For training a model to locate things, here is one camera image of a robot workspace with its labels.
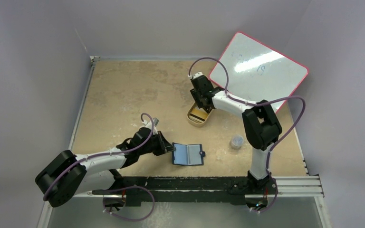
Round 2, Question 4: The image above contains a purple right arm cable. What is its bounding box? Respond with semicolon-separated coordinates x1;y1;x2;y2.
187;57;306;177

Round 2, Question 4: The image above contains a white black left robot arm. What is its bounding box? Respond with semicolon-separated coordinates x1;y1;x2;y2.
35;127;175;207

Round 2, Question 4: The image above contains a navy blue leather card holder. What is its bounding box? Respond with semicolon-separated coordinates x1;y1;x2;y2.
172;142;206;166

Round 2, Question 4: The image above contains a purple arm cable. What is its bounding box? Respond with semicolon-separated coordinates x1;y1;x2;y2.
42;113;160;202
187;57;306;177

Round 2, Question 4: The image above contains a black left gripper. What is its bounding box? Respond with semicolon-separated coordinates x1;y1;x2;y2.
138;131;175;156

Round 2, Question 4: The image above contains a beige oval plastic tray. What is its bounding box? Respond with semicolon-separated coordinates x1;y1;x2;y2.
186;103;213;127

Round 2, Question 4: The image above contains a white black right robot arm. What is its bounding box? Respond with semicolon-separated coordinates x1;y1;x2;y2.
188;72;282;193

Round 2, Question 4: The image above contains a clear jar of paper clips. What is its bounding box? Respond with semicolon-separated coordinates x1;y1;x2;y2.
230;134;244;150

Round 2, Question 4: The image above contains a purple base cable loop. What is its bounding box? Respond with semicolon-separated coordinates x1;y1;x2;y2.
102;185;156;222

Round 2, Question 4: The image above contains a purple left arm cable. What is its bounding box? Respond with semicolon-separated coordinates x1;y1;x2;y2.
42;113;160;202

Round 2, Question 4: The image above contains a red framed whiteboard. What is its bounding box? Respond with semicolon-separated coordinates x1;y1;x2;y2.
209;32;308;102

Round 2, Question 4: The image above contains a stack of credit cards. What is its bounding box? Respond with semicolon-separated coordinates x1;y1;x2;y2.
188;106;209;124

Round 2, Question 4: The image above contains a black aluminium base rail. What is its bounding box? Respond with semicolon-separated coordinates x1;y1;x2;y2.
92;166;325;208

